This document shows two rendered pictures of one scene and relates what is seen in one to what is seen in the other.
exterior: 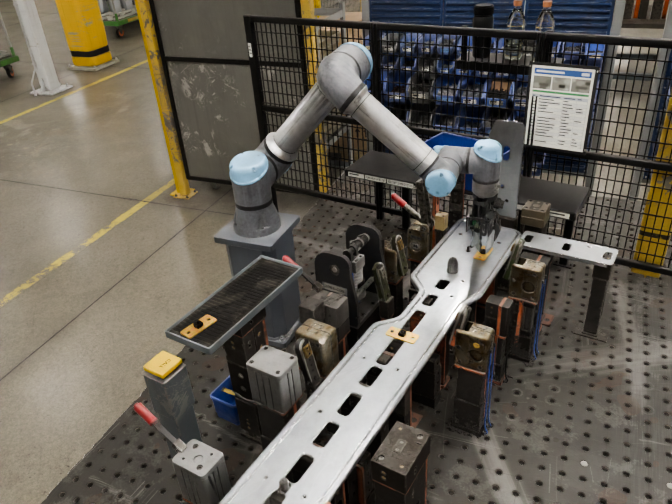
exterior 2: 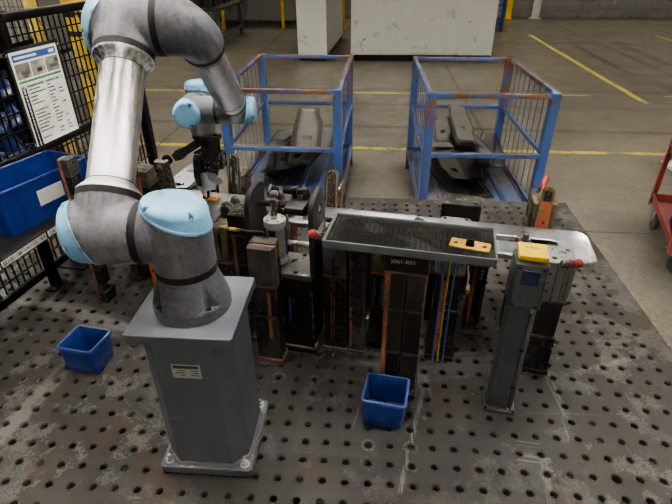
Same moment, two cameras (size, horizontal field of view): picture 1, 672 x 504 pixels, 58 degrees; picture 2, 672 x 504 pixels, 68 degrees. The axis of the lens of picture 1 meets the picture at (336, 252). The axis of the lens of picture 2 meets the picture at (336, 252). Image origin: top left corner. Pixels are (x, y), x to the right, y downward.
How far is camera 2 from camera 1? 207 cm
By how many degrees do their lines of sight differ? 89
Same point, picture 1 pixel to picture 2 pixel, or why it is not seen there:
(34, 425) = not seen: outside the picture
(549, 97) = (35, 85)
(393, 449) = (466, 200)
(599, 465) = not seen: hidden behind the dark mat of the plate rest
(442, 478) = not seen: hidden behind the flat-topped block
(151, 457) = (487, 469)
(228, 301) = (418, 240)
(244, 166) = (196, 201)
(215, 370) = (327, 467)
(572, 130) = (64, 110)
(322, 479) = (504, 228)
